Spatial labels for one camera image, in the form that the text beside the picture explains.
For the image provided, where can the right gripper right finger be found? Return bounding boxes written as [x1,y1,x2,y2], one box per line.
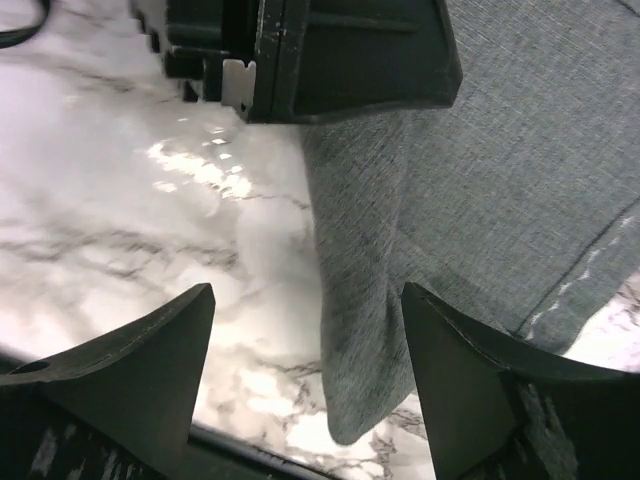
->
[402,283,639,479]

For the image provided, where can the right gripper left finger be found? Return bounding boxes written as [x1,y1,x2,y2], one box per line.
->
[1,284,215,479]

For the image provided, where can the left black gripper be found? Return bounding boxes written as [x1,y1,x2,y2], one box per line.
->
[130,1,260,123]

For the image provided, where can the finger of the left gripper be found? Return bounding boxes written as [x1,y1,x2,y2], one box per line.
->
[247,0,463,124]

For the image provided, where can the grey cloth napkin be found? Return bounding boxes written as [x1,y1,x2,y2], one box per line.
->
[301,1,639,445]

